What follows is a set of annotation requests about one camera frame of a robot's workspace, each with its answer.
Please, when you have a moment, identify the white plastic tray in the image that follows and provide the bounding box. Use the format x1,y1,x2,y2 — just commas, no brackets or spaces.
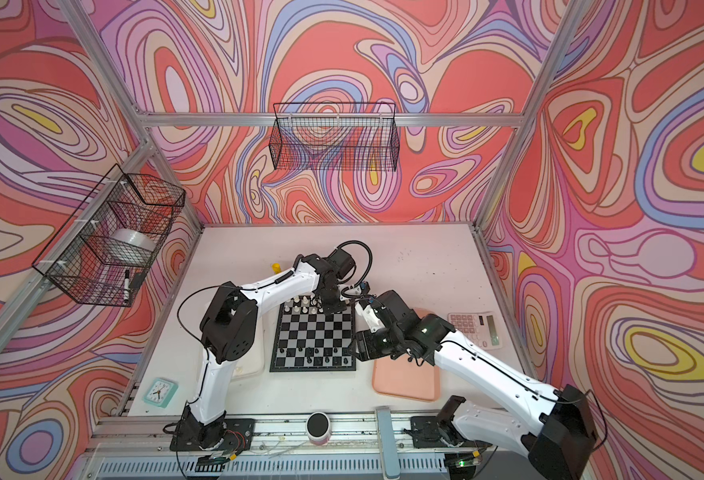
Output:
233,320,266,380

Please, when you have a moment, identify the black wire basket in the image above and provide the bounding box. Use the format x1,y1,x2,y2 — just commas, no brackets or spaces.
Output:
32,166,186,308
269,101,401,172

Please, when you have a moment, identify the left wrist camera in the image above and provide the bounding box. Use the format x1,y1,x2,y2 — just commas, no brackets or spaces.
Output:
352,282,370,296

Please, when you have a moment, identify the pink plastic tray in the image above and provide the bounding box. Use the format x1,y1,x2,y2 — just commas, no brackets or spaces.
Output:
371,307,443,403

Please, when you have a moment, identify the black marker pen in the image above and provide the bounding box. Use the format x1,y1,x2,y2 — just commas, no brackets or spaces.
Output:
123,269,131,304

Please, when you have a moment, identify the pink white calculator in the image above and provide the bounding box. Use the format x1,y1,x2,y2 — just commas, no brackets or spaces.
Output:
448,313,503,350

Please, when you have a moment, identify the black pink round speaker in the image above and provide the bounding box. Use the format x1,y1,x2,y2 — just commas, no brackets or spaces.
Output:
305,412,331,446

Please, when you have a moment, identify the teal alarm clock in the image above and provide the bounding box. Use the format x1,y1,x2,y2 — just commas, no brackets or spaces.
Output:
143,377,179,409

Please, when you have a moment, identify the black white chess board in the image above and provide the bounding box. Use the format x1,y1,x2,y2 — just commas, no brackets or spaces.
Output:
270,295,357,373

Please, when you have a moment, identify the black wire basket left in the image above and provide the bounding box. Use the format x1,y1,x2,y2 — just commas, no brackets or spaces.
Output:
32,166,186,308

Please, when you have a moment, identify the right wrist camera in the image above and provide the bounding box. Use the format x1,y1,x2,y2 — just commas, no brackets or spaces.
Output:
355,300,384,333

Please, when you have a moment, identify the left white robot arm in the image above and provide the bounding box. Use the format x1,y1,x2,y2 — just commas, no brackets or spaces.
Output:
176,247,356,449

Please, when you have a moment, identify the grey blue rail bracket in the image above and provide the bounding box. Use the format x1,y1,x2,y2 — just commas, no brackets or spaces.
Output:
375,407,401,480

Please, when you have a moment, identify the black wire basket back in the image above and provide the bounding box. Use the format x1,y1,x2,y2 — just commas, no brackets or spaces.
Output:
269,101,401,172

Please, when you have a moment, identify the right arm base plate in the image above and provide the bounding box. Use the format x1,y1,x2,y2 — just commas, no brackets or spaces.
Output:
403,395,491,451

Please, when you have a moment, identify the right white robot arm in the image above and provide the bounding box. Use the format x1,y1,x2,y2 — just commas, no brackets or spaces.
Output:
349,290,598,479

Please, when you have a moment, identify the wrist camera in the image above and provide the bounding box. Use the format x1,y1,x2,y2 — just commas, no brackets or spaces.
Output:
352,282,370,296
355,300,384,333

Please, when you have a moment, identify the clear tape roll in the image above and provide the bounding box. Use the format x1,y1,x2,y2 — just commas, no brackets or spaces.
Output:
111,228,156,251

